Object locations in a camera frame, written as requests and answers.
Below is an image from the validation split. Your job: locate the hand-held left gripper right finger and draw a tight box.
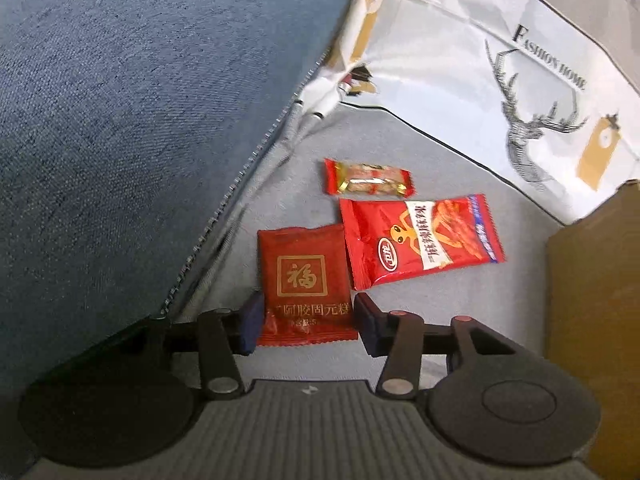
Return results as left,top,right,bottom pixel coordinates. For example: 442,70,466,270
353,292,548,402

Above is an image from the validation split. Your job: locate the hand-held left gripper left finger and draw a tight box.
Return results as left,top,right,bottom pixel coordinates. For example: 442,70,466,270
120,292,265,402

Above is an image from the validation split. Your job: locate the dark red snack packet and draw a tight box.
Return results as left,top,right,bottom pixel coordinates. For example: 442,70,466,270
256,224,360,347

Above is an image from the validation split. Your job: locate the cardboard box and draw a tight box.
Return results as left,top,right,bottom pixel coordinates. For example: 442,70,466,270
544,180,640,480

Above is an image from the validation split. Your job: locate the red orange snack packet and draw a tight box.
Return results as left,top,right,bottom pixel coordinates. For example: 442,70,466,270
339,193,507,292

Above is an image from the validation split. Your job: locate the small red candy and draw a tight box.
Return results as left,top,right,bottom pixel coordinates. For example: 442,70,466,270
323,158,415,197

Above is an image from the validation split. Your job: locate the blue sofa cushion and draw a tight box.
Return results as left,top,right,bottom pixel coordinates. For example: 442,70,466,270
0,0,360,401

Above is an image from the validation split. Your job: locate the white deer print pillow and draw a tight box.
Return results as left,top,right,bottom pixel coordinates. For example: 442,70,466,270
295,0,640,226

